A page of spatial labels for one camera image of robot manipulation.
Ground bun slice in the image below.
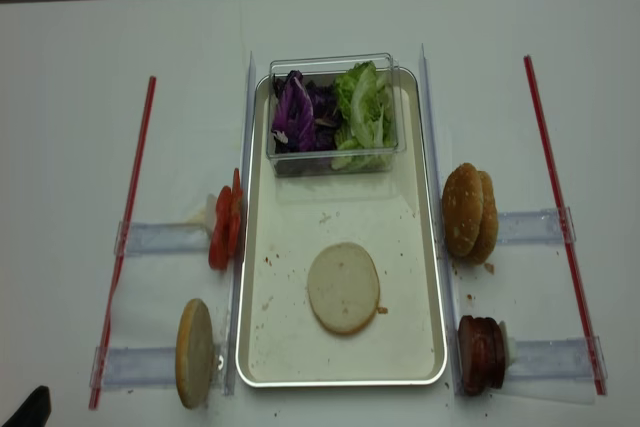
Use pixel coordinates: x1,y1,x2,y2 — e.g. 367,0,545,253
175,298,215,409
307,242,381,335

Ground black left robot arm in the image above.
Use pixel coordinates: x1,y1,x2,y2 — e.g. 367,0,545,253
3,385,52,427

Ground green lettuce leaves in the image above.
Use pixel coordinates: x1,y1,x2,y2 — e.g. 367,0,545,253
332,61,395,151

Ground rear tomato slice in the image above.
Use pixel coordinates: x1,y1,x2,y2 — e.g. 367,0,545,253
229,168,243,255

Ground tomato slice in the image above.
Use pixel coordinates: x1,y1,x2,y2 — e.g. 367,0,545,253
208,186,235,271
229,168,243,255

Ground front tomato slice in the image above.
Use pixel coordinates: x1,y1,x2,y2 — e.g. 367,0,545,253
208,186,235,271

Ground front meat patty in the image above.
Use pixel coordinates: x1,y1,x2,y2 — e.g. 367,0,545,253
458,315,495,396

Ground meat patty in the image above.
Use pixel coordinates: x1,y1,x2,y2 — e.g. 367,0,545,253
479,317,506,389
458,315,495,396

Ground rear meat patty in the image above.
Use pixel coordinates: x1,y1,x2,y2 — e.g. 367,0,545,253
479,317,506,389

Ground clear plastic salad box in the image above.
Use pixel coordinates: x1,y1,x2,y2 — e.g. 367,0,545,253
266,53,406,177

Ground purple cabbage leaves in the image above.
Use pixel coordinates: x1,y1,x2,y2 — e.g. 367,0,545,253
271,70,343,154

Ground white metal tray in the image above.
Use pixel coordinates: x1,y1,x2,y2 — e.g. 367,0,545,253
235,69,448,388

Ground white pusher block left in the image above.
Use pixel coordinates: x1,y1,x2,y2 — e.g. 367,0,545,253
190,194,218,237

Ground white pusher block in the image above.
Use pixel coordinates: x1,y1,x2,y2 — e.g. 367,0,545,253
190,194,218,237
498,321,517,370

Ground front sesame bun top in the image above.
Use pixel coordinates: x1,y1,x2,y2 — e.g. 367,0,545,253
441,163,484,257

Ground sesame bun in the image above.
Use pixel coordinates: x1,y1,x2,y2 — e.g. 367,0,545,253
441,163,484,257
467,171,499,264

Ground rear sesame bun top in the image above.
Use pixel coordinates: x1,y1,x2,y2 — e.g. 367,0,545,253
467,171,499,264

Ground left red strip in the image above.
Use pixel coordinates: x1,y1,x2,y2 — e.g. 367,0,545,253
88,76,157,411

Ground red strip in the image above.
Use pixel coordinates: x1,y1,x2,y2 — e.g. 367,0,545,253
88,76,157,411
523,55,608,396

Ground upper right clear holder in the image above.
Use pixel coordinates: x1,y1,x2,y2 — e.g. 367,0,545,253
497,208,576,245

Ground right red strip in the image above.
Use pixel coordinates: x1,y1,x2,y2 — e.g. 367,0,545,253
523,55,608,396

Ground white pusher block right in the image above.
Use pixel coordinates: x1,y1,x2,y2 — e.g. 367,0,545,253
498,321,517,370

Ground lower left clear holder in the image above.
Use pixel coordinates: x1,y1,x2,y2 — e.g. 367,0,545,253
89,347,176,390

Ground lower right clear holder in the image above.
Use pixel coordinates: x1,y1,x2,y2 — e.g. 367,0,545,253
505,337,608,381

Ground right clear long rail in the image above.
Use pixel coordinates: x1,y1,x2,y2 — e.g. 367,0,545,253
418,45,464,396

